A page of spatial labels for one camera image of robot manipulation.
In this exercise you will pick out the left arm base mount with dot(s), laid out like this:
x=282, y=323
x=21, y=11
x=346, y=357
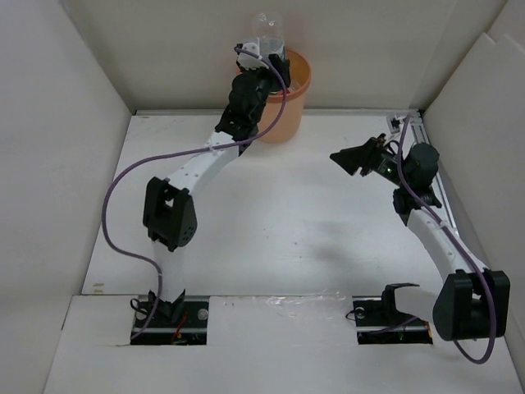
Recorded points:
x=183, y=322

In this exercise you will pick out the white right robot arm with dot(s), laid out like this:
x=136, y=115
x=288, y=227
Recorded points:
x=474, y=300

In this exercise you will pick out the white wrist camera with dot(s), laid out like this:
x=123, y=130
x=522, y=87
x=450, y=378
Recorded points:
x=248, y=55
x=395, y=124

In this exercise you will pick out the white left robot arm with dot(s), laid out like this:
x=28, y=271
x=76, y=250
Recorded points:
x=169, y=211

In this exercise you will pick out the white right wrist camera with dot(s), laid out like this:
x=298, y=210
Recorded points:
x=395, y=124

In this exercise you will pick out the aluminium frame rail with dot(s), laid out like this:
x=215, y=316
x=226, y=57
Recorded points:
x=473, y=302

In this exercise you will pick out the blue white label bottle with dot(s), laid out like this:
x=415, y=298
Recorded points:
x=268, y=35

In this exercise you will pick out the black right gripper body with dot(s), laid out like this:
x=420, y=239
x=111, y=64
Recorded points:
x=385, y=165

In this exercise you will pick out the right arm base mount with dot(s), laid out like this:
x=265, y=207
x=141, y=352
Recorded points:
x=379, y=322

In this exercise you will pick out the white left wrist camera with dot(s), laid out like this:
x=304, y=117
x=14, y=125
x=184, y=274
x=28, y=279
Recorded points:
x=248, y=55

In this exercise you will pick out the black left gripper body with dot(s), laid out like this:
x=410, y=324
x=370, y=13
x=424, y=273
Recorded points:
x=262, y=76

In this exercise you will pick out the orange plastic bin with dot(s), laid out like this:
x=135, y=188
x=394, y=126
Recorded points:
x=289, y=121

